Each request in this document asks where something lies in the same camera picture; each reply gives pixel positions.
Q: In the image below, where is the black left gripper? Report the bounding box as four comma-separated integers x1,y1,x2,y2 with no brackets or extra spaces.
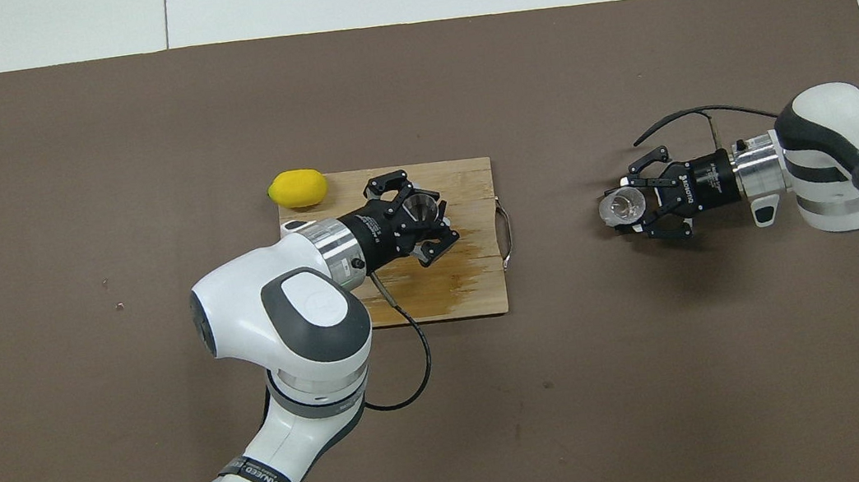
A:
334,162,463,279

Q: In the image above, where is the steel double jigger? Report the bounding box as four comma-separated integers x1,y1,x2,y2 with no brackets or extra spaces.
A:
401,189,450,234

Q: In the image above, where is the small clear glass cup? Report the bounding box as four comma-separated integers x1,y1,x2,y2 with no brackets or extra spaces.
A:
596,181,650,231

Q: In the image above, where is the wooden cutting board, metal handle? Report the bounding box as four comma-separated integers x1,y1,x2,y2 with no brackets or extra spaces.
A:
268,151,524,343

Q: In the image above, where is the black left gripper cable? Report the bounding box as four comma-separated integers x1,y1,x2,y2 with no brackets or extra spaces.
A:
174,251,449,482

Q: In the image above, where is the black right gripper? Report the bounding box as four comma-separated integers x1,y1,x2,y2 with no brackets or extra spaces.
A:
615,137,746,247

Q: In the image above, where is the large brown table mat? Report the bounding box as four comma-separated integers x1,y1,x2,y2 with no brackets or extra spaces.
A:
0,0,859,482

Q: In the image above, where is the yellow lemon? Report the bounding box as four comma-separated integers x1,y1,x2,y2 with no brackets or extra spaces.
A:
266,166,331,214

